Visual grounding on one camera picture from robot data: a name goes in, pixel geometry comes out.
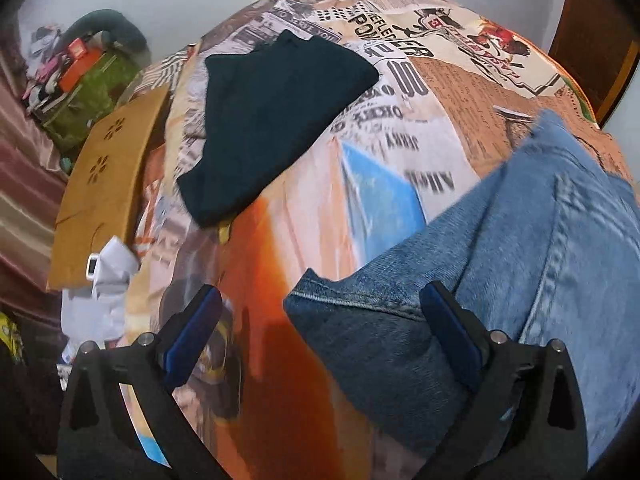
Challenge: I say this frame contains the black folded garment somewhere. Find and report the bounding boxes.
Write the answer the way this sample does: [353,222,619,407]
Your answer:
[176,29,381,228]

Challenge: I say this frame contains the yellow and black bag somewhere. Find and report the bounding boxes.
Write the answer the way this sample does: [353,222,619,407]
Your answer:
[0,310,27,367]

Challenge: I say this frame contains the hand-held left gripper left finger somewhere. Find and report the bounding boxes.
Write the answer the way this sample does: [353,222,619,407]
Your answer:
[57,284,232,480]

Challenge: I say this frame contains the white crumpled cloth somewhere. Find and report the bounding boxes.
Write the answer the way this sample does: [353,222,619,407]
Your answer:
[59,235,142,363]

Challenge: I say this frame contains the orange box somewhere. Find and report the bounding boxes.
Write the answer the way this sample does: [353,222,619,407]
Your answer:
[59,39,101,92]

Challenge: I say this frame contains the wooden lap desk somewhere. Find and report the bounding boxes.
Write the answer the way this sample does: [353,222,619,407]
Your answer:
[46,82,171,292]

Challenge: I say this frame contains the striped brown curtain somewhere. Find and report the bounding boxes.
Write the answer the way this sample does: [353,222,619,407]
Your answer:
[0,35,71,311]

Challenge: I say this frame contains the blue denim pants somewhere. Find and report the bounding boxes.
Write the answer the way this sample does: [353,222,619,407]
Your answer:
[283,109,640,472]

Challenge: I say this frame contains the pile of clothes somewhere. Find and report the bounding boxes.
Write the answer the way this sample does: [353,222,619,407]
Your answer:
[22,24,83,111]

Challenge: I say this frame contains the brown wooden door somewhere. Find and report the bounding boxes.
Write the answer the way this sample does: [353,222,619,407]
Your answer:
[547,0,640,127]

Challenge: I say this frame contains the printed newspaper-pattern blanket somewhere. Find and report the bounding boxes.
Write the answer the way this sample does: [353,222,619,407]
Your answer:
[60,0,621,480]

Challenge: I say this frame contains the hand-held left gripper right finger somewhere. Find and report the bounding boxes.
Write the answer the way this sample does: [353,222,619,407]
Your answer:
[419,281,589,480]

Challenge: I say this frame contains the green fabric storage organizer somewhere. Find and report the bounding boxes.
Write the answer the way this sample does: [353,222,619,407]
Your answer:
[40,50,142,153]

